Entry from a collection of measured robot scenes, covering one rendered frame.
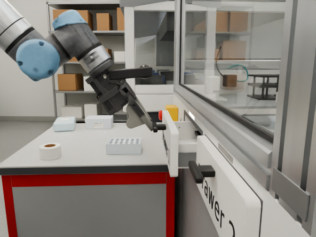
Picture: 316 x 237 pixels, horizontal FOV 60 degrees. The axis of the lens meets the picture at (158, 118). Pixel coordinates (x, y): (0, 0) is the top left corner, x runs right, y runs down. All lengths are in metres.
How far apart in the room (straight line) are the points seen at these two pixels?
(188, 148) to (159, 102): 0.93
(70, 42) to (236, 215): 0.54
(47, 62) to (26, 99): 5.02
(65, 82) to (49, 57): 4.21
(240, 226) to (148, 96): 1.25
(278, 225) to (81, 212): 0.78
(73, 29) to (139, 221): 0.64
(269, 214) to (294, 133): 0.10
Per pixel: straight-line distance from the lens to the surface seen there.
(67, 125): 1.36
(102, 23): 4.62
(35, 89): 5.48
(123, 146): 0.98
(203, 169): 0.45
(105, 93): 0.73
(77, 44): 0.72
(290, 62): 0.28
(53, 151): 0.99
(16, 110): 5.71
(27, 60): 0.58
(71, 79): 4.74
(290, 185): 0.28
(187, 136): 0.89
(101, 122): 1.36
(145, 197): 0.96
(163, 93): 1.55
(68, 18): 0.73
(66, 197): 0.99
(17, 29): 0.60
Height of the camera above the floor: 1.08
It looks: 12 degrees down
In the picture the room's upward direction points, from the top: straight up
